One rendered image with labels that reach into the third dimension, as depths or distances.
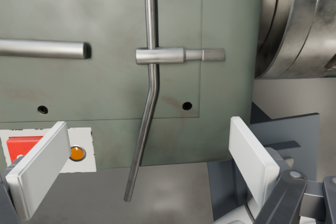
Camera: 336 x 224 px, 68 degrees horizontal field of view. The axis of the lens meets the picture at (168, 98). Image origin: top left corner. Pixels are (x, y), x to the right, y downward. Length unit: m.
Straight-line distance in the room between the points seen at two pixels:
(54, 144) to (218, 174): 0.92
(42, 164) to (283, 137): 0.96
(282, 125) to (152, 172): 1.17
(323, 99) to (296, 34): 1.63
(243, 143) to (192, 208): 2.01
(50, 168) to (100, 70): 0.20
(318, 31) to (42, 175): 0.39
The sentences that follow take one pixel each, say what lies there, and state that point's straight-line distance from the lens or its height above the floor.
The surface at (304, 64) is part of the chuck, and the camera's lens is 0.47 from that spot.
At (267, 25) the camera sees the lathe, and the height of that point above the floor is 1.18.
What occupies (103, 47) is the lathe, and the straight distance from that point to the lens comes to 0.35.
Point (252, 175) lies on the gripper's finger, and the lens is 0.17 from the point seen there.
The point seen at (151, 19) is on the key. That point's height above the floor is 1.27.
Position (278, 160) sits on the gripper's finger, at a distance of 0.17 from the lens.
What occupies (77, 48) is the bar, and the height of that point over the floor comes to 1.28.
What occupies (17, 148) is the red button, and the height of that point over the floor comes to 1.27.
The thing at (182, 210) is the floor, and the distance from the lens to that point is 2.19.
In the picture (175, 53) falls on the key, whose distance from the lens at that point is 0.32.
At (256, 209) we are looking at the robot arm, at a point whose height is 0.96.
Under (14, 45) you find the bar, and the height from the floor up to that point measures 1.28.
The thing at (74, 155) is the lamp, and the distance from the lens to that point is 0.41.
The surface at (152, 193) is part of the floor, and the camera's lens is 2.07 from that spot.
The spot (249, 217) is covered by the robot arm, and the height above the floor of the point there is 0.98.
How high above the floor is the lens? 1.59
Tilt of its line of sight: 71 degrees down
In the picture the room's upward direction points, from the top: 174 degrees clockwise
